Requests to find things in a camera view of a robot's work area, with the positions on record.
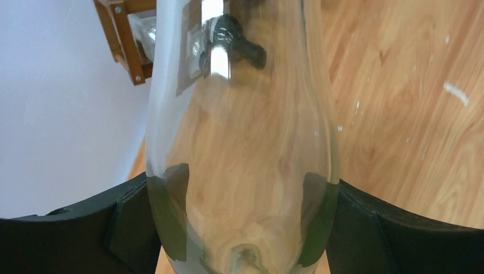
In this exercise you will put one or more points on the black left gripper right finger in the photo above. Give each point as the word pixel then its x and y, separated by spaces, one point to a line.
pixel 370 235

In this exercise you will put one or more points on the clear bottle with dark label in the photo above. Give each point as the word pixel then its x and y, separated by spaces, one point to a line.
pixel 241 141

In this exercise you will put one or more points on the brown wooden wine rack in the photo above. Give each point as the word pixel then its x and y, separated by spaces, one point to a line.
pixel 113 16

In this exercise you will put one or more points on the clear whisky bottle black label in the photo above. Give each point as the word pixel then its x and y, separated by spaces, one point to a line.
pixel 144 32

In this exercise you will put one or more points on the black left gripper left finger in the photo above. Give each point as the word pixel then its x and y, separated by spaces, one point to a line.
pixel 111 232

